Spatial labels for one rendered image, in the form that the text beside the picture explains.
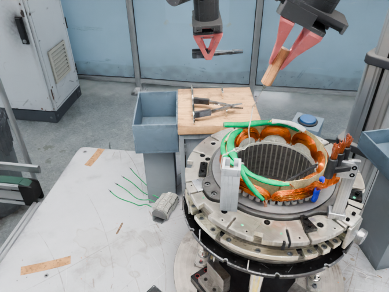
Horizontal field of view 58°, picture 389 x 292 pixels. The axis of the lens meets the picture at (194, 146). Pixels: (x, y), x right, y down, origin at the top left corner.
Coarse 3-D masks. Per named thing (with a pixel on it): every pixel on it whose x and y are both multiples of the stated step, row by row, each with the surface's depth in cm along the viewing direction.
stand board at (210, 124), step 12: (180, 96) 94; (204, 96) 94; (216, 96) 94; (228, 96) 94; (240, 96) 94; (252, 96) 94; (180, 108) 89; (204, 108) 89; (180, 120) 85; (192, 120) 85; (204, 120) 85; (216, 120) 85; (228, 120) 84; (240, 120) 84; (252, 120) 84; (180, 132) 83; (192, 132) 84; (204, 132) 84; (216, 132) 84
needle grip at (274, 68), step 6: (282, 48) 51; (282, 54) 52; (276, 60) 52; (282, 60) 52; (270, 66) 53; (276, 66) 52; (270, 72) 53; (276, 72) 53; (264, 78) 54; (270, 78) 54; (264, 84) 54; (270, 84) 54
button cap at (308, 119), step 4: (300, 116) 89; (304, 116) 89; (308, 116) 89; (312, 116) 89; (300, 120) 89; (304, 120) 88; (308, 120) 88; (312, 120) 88; (308, 124) 88; (312, 124) 88
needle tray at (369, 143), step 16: (368, 144) 78; (384, 144) 83; (384, 160) 74; (384, 176) 74; (384, 192) 77; (368, 208) 83; (384, 208) 78; (368, 224) 84; (384, 224) 78; (368, 240) 85; (384, 240) 79; (368, 256) 86; (384, 256) 81
